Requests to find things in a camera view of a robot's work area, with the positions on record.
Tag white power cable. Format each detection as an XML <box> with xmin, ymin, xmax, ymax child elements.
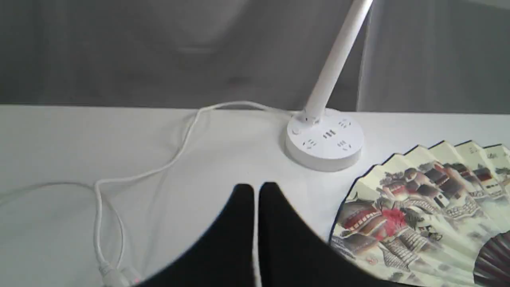
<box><xmin>0</xmin><ymin>101</ymin><xmax>295</xmax><ymax>287</ymax></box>

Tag white desk lamp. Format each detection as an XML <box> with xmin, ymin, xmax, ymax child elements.
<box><xmin>284</xmin><ymin>0</ymin><xmax>372</xmax><ymax>172</ymax></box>

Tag painted folding paper fan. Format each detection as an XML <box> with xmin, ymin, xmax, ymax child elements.
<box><xmin>329</xmin><ymin>141</ymin><xmax>510</xmax><ymax>287</ymax></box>

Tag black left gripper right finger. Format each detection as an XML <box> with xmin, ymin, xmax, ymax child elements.
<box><xmin>257</xmin><ymin>182</ymin><xmax>391</xmax><ymax>287</ymax></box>

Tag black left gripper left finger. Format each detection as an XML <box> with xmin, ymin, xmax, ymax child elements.
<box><xmin>139</xmin><ymin>183</ymin><xmax>255</xmax><ymax>287</ymax></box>

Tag grey backdrop curtain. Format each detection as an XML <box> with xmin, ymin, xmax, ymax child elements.
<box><xmin>0</xmin><ymin>0</ymin><xmax>509</xmax><ymax>114</ymax></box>

